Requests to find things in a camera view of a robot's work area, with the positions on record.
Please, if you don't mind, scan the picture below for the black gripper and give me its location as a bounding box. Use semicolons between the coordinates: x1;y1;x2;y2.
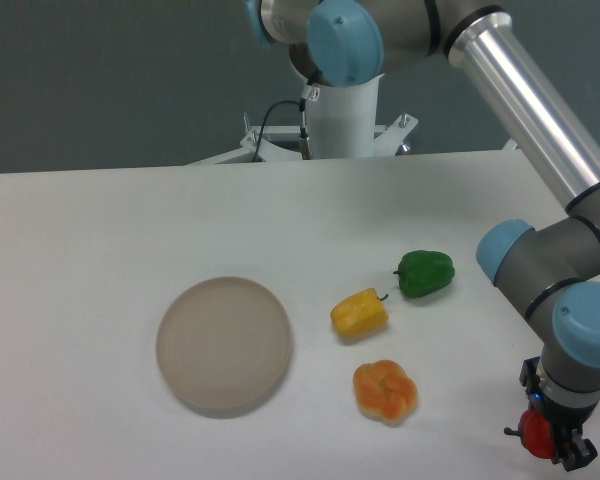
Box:
519;357;597;471

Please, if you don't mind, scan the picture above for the red toy pepper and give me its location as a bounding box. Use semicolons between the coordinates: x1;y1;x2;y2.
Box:
503;409;557;459

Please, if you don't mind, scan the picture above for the silver and grey robot arm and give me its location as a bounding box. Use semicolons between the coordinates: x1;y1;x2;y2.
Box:
246;1;600;471

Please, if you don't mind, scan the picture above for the green toy pepper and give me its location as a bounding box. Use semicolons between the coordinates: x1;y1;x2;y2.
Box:
393;250;455;298

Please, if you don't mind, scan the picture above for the yellow toy pepper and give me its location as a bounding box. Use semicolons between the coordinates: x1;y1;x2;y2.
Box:
330;288;389;339

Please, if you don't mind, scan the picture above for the orange knotted bread roll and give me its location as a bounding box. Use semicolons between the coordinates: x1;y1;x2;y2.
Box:
352;360;419;425

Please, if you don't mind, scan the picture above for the beige round plate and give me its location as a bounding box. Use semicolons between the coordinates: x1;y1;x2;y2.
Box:
155;277;293;418

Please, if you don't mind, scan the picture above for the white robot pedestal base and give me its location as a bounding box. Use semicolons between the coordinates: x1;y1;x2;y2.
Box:
187;73;519;167

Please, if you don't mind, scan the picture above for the black cable with connector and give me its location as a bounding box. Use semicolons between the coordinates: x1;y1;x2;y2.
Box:
252;69;324;163

